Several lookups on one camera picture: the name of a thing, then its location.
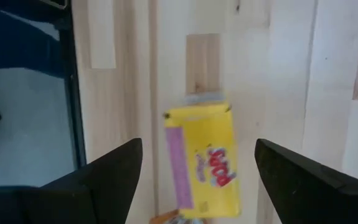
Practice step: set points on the Corn Pops yellow cereal box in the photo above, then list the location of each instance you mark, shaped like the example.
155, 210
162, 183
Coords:
210, 140

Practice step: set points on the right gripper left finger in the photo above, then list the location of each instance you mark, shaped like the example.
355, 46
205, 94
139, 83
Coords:
97, 193

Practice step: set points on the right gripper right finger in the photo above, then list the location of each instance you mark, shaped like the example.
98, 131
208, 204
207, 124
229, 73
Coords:
315, 196

